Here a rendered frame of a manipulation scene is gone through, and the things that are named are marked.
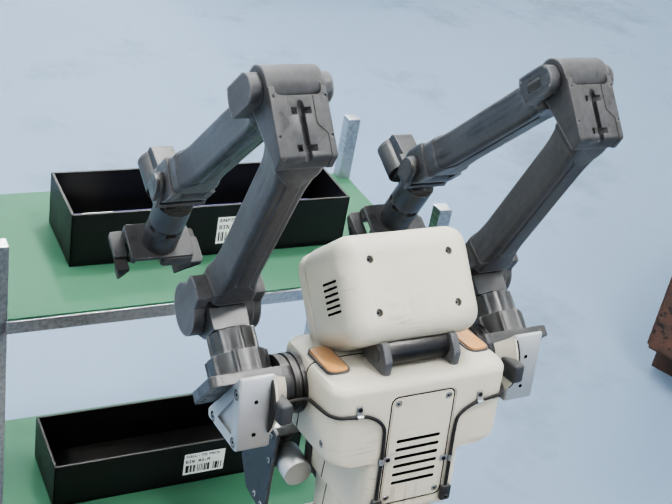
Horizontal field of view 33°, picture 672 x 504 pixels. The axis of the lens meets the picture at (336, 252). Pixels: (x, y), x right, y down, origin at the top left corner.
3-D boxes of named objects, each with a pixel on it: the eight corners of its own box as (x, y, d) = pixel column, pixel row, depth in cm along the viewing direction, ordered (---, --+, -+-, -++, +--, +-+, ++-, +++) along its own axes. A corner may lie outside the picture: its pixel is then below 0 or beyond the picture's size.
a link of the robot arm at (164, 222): (163, 214, 168) (199, 211, 171) (151, 177, 171) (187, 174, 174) (152, 240, 173) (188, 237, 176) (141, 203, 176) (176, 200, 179)
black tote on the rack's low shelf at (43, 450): (52, 508, 242) (54, 468, 237) (34, 455, 255) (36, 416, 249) (296, 462, 268) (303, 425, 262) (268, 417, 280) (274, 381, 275)
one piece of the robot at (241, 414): (269, 447, 153) (276, 374, 149) (235, 454, 151) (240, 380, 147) (240, 410, 161) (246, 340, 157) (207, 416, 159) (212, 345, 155)
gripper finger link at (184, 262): (140, 255, 188) (152, 223, 181) (181, 251, 192) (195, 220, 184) (149, 290, 185) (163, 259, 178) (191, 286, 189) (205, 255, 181)
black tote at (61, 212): (69, 267, 213) (71, 215, 208) (48, 221, 226) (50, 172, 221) (341, 243, 238) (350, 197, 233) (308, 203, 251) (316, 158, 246)
